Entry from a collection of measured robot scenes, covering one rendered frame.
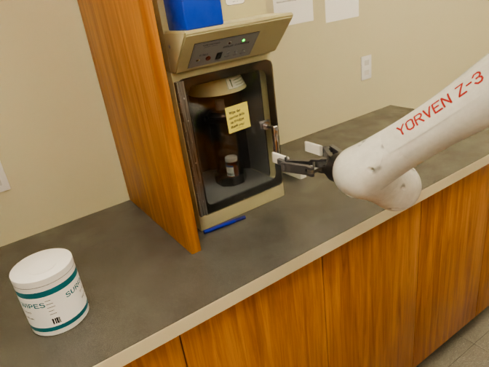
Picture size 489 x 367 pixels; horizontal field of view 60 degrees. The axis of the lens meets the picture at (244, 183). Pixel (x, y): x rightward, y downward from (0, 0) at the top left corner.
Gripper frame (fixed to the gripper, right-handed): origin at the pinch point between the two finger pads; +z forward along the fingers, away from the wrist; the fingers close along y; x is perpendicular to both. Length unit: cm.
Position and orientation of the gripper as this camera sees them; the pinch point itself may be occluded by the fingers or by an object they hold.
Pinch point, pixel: (293, 152)
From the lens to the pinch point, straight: 122.1
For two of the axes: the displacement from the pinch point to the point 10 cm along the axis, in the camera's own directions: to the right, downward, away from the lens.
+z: -5.6, -2.7, 7.9
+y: -8.2, 3.0, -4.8
